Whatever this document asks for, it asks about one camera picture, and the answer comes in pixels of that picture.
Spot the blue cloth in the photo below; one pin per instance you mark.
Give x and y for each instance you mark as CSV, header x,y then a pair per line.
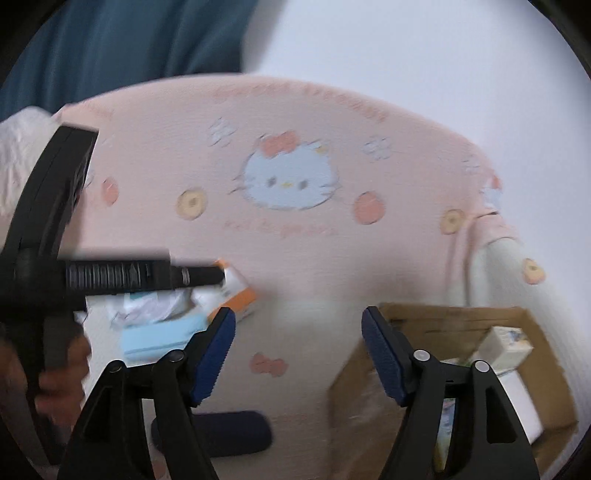
x,y
115,46

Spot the white plastic wrapper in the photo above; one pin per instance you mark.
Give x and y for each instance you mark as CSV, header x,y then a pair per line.
x,y
147,305

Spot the dark blue case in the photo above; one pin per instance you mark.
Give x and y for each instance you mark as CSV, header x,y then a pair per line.
x,y
235,434

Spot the white fluffy cloth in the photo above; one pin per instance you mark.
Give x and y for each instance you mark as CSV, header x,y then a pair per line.
x,y
18,157

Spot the orange and white box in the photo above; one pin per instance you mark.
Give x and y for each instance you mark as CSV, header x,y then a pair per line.
x,y
240,287

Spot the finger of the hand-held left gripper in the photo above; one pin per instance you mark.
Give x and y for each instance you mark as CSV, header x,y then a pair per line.
x,y
138,277

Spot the person's left hand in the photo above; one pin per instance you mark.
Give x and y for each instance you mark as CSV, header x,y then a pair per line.
x,y
62,392

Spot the small white box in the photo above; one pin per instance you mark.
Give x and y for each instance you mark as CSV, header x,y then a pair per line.
x,y
504,345

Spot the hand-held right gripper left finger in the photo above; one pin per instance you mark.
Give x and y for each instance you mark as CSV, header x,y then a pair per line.
x,y
216,353

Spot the cardboard box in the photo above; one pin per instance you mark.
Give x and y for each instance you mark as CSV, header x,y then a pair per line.
x,y
351,429

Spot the light blue box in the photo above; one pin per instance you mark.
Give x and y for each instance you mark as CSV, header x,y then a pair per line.
x,y
157,340

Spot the pink printed blanket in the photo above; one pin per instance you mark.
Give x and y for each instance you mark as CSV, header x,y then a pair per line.
x,y
286,230

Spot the yellow printed packet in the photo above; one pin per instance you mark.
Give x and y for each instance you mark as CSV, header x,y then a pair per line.
x,y
445,431

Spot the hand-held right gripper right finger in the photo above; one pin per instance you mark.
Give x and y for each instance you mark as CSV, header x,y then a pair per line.
x,y
385,357

